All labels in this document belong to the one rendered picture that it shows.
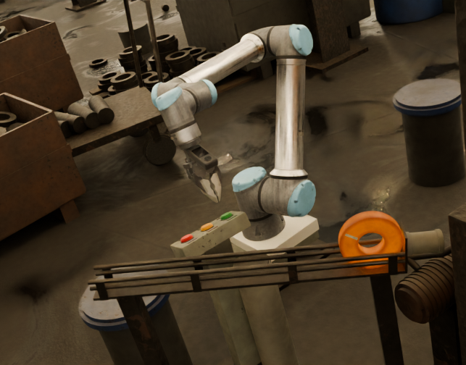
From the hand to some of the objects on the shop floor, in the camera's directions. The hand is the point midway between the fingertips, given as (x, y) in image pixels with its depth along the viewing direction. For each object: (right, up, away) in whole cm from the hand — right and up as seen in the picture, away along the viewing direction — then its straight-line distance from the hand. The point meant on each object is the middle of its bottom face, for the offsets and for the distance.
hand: (217, 198), depth 201 cm
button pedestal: (+11, -60, +27) cm, 67 cm away
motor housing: (+72, -63, -7) cm, 95 cm away
